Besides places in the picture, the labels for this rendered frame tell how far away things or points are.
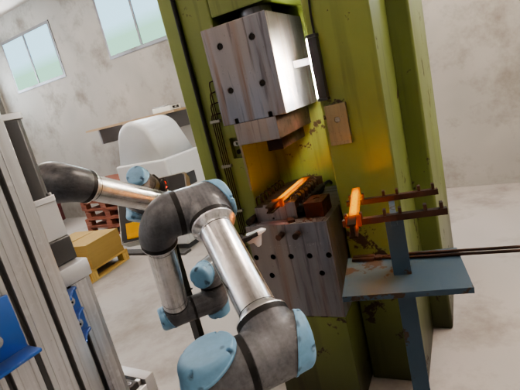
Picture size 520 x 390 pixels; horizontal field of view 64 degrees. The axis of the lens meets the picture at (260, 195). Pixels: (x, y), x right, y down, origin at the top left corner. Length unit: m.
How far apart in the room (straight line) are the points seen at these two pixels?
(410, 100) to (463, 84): 2.66
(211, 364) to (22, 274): 0.33
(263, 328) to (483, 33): 4.26
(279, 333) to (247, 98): 1.16
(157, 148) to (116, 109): 2.62
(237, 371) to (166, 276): 0.45
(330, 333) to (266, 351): 1.18
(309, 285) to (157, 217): 1.00
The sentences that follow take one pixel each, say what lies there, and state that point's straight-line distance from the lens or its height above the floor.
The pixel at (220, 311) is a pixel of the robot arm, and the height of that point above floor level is 0.85.
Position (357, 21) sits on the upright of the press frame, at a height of 1.64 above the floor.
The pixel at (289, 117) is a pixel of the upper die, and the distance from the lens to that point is 1.87.
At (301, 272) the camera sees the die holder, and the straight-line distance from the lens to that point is 1.85.
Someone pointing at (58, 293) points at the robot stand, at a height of 1.24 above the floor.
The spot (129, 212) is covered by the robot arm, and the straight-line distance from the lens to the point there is 1.53.
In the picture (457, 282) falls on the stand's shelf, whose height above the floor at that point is 0.76.
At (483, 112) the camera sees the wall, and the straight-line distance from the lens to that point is 4.85.
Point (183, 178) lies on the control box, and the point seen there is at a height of 1.17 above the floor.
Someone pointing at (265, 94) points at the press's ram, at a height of 1.46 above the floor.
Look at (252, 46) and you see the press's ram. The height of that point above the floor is 1.65.
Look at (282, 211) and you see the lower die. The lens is 1.83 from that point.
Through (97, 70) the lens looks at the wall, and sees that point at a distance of 7.31.
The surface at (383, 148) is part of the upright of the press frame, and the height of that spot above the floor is 1.14.
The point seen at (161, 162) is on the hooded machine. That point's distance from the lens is 4.54.
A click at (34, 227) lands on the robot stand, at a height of 1.35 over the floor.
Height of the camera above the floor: 1.47
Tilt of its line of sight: 13 degrees down
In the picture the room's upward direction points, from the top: 14 degrees counter-clockwise
